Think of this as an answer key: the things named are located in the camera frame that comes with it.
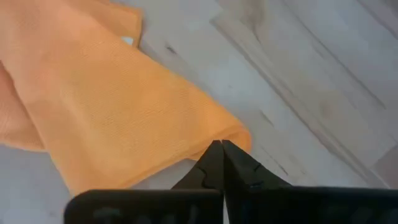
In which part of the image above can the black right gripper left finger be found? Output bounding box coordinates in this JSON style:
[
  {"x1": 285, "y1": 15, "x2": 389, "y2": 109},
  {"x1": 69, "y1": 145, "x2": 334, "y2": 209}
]
[{"x1": 63, "y1": 139, "x2": 225, "y2": 224}]

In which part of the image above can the orange microfiber towel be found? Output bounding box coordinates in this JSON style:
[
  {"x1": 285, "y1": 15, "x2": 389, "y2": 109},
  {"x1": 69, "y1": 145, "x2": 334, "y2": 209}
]
[{"x1": 0, "y1": 0, "x2": 252, "y2": 195}]

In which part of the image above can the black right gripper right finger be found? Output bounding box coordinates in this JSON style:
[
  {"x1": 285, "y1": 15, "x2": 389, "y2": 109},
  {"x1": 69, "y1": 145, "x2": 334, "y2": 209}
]
[{"x1": 222, "y1": 139, "x2": 398, "y2": 224}]

